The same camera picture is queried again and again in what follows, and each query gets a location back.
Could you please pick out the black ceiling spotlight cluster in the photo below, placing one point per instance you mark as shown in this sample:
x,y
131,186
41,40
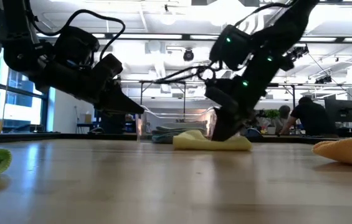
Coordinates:
x,y
300,51

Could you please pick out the dark background desk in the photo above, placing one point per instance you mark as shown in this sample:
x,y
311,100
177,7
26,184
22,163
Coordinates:
x,y
85,125

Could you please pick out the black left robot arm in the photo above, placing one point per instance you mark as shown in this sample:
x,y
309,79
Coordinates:
x,y
18,37

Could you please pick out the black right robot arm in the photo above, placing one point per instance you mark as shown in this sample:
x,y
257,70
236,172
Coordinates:
x,y
284,28

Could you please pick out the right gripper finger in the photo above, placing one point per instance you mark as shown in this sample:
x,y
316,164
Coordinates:
x,y
239,126
219,129

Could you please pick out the black monitor on arm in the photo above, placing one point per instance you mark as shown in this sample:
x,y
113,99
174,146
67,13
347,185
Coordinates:
x,y
342,110

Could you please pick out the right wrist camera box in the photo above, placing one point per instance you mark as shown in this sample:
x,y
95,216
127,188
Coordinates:
x,y
220,93

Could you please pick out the clear plastic bin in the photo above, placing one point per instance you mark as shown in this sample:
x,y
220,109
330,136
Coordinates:
x,y
144,124

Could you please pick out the green background potted plant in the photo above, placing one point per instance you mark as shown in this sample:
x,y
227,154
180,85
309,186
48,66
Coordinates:
x,y
272,114

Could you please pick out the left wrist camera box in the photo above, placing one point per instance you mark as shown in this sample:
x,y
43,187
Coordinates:
x,y
108,67

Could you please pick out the dark-framed window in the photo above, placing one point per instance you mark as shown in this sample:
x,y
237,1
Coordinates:
x,y
23,102

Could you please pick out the small blue rounded object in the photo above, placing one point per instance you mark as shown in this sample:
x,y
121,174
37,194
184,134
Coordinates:
x,y
253,133

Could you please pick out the orange microfiber towel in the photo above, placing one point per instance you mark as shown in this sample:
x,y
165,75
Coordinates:
x,y
350,152

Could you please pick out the black ceiling camera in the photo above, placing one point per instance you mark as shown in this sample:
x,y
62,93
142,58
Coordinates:
x,y
188,55

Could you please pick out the black background gantry frame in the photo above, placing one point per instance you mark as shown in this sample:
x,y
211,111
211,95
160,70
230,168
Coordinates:
x,y
163,82

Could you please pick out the teal microfiber towel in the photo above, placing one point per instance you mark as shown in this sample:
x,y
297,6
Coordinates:
x,y
163,138

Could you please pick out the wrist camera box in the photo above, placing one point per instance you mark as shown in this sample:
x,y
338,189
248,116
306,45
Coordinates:
x,y
108,67
220,93

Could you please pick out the yellow microfiber towel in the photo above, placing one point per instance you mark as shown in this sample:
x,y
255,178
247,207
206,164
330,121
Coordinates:
x,y
194,143

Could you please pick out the person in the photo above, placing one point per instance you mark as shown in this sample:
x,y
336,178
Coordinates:
x,y
284,112
312,119

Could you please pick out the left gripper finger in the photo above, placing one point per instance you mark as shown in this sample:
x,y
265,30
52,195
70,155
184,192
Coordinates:
x,y
119,102

